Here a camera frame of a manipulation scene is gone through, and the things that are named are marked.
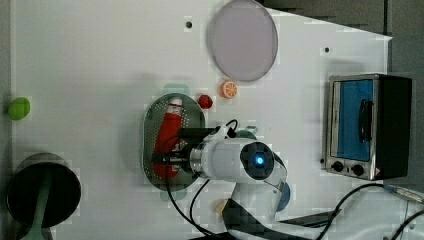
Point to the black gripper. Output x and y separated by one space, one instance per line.
187 159

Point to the red ketchup bottle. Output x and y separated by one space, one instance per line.
168 133

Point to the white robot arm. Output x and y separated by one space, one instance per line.
259 176

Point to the green oval strainer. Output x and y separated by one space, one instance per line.
192 117

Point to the small red strawberry toy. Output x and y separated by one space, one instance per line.
205 102

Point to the yellow banana toy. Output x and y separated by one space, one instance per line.
220 206

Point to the black cylindrical utensil holder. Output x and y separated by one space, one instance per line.
51 175

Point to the green mug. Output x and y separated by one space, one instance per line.
248 132

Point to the orange slice toy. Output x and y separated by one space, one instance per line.
228 89

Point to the blue bowl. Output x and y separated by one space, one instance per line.
285 197

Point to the green spatula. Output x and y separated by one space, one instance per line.
35 231

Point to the grey round plate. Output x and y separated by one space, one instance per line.
243 40

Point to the black toaster oven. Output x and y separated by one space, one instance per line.
368 126

